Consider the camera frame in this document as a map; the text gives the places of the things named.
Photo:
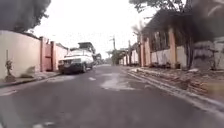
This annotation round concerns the rubble kerb verge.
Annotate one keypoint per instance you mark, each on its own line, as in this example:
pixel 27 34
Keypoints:
pixel 173 78

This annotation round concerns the beige and red wall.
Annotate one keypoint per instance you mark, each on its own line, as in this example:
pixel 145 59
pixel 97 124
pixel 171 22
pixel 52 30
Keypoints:
pixel 20 50

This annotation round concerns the white car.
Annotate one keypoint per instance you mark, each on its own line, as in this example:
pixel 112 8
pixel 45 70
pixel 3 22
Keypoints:
pixel 75 61

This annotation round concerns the white and red wall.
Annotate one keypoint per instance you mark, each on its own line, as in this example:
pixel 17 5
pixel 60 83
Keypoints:
pixel 132 57

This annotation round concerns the green tree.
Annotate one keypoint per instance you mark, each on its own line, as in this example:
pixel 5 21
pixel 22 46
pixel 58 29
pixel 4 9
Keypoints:
pixel 116 55

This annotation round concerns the grey asphalt road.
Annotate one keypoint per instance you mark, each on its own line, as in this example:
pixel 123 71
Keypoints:
pixel 100 103

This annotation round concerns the concrete pavement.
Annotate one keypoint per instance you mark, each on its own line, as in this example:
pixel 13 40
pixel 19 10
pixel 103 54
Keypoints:
pixel 35 77

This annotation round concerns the orange and white building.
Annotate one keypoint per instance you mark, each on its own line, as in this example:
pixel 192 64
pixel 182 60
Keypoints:
pixel 163 48

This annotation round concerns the utility pole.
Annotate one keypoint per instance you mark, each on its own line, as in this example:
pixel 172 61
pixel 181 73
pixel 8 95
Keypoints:
pixel 114 43

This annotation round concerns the large dark tree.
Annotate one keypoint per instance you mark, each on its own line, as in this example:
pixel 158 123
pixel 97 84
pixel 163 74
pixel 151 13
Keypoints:
pixel 20 13

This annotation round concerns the grey building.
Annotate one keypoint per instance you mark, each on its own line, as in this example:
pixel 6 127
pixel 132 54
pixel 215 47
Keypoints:
pixel 86 46

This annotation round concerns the small plant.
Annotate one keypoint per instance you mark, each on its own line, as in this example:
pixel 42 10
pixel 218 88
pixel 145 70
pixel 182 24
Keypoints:
pixel 8 66

